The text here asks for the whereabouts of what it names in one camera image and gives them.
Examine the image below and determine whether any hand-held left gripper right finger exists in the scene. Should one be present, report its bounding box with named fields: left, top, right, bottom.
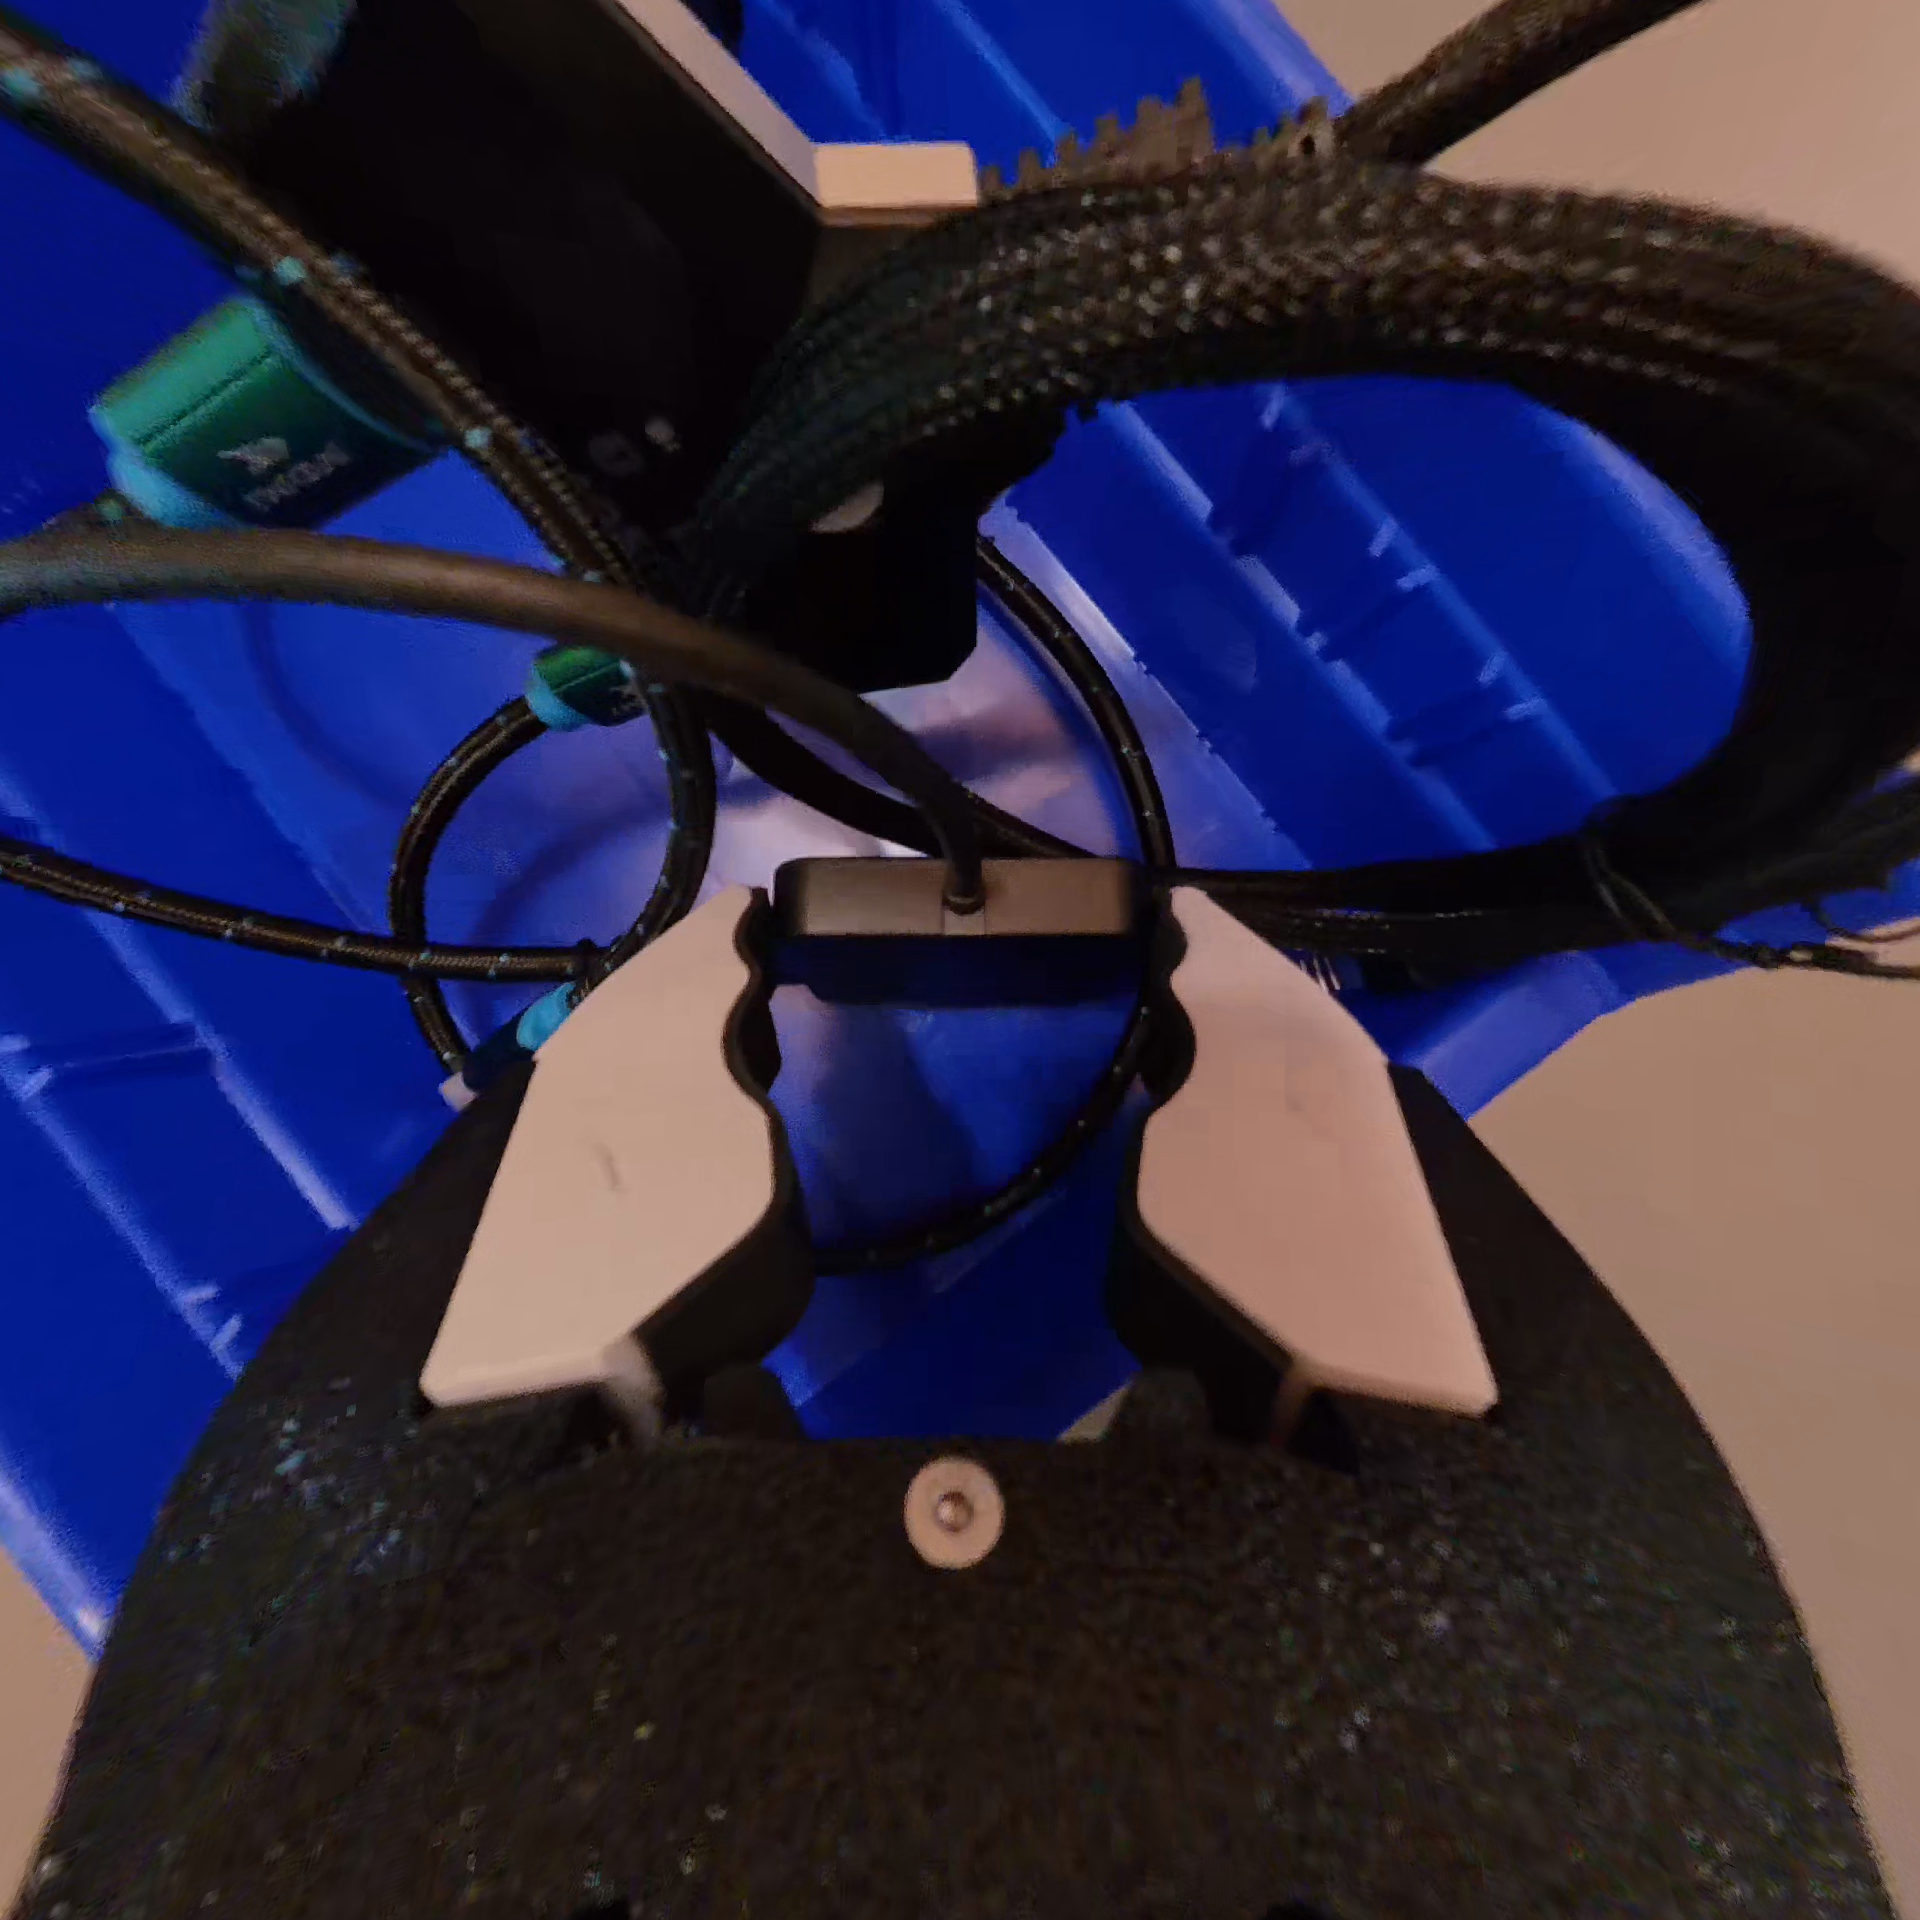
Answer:
left=1102, top=885, right=1502, bottom=1450

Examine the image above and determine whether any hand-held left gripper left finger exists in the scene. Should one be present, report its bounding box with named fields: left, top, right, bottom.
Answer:
left=417, top=885, right=820, bottom=1443

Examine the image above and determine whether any blue plastic bin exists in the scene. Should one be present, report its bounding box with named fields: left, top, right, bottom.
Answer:
left=0, top=0, right=1920, bottom=1651

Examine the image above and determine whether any black square adapter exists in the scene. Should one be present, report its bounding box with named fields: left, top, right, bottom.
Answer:
left=771, top=858, right=1143, bottom=999

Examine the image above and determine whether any black braided switch cable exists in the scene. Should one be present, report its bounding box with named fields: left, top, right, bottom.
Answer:
left=695, top=0, right=1920, bottom=977

